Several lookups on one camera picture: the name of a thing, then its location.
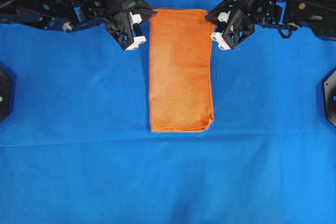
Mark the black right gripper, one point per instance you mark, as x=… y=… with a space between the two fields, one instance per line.
x=233 y=27

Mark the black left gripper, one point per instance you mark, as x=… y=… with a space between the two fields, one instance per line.
x=127 y=33

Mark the orange towel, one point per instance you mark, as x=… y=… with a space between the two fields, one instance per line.
x=180 y=85

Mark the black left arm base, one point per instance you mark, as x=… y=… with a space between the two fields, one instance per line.
x=8 y=83

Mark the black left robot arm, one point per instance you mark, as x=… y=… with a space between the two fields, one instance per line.
x=47 y=9

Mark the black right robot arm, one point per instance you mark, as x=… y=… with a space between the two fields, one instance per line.
x=317 y=15

